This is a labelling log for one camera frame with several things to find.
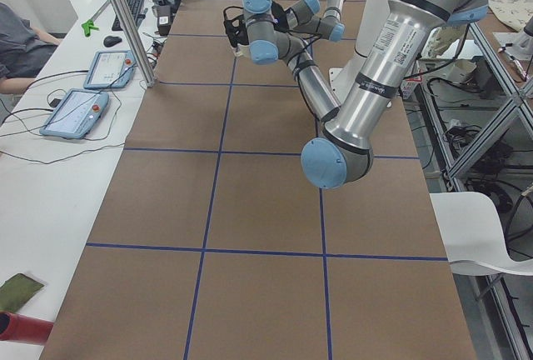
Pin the green cloth pouch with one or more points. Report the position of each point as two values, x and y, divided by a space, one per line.
17 291

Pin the green clamp tool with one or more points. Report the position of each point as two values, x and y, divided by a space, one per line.
88 27

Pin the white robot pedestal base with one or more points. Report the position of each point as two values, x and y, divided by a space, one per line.
374 15

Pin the far blue teach pendant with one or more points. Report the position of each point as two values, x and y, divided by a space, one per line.
110 69

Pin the blue teach pendant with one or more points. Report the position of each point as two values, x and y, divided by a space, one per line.
110 69
76 114

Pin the black keyboard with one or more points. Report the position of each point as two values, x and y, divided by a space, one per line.
137 10

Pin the seated person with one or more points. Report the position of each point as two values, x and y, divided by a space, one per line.
25 50

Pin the near blue teach pendant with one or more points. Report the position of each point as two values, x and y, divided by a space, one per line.
76 114

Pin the white curved chair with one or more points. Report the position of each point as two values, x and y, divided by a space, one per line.
472 234

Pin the red cylinder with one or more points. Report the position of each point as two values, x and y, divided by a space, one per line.
22 329

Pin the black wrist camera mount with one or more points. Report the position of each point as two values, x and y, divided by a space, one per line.
235 28

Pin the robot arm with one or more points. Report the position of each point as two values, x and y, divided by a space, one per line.
313 17
343 152

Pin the black computer mouse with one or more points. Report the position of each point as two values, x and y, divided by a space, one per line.
111 41

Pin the aluminium frame post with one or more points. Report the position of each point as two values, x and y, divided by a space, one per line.
129 27

